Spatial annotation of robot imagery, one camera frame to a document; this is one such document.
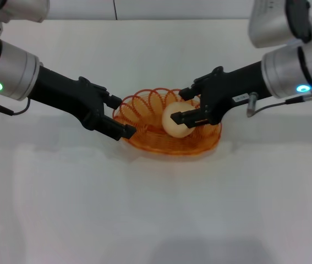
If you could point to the round beige bread bun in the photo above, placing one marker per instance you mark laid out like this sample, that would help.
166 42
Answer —
172 127

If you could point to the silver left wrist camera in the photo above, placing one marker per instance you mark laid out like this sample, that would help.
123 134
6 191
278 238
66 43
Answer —
23 9

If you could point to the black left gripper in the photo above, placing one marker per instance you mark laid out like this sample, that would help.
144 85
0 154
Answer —
67 96

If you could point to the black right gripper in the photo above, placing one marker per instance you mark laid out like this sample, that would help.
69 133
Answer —
227 85

